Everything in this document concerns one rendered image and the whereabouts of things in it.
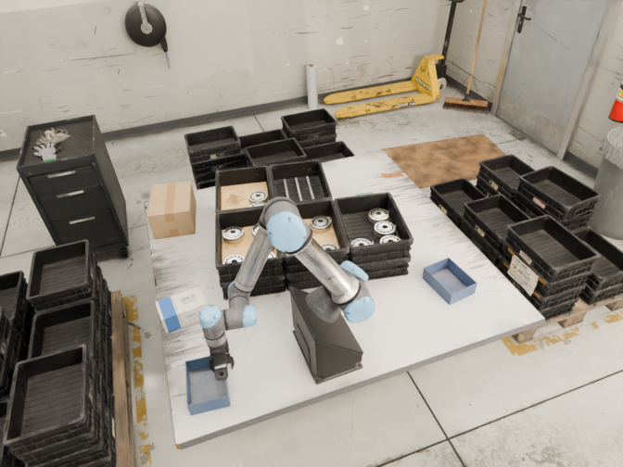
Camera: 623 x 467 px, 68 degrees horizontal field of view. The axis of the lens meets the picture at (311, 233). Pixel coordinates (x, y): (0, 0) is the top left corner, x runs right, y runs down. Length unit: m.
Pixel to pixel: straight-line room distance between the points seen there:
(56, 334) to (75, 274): 0.35
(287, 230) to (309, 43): 4.16
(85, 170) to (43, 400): 1.47
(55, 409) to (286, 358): 1.04
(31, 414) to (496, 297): 2.11
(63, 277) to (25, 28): 2.76
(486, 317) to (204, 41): 3.94
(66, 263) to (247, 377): 1.52
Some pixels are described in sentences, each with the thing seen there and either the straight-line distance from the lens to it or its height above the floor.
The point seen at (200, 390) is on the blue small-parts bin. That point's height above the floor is 0.70.
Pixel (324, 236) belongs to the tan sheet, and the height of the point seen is 0.83.
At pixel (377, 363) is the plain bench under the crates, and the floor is 0.70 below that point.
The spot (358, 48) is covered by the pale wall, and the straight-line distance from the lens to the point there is 5.70.
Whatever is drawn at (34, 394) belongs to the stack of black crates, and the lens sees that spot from 2.52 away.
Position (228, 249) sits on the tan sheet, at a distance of 2.30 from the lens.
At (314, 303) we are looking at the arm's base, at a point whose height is 0.96.
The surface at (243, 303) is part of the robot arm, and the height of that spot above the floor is 1.08.
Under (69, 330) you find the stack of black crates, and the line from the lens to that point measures 2.85.
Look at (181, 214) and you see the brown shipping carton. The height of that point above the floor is 0.84.
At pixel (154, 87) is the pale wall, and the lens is 5.26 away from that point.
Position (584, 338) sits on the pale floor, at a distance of 3.29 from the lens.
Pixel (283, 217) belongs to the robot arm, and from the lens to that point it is 1.43.
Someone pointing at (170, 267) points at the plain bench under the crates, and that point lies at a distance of 2.48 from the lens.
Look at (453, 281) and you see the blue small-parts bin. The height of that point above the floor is 0.70.
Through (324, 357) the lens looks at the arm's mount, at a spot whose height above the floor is 0.85.
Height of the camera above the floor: 2.32
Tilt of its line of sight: 40 degrees down
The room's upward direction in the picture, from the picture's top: 3 degrees counter-clockwise
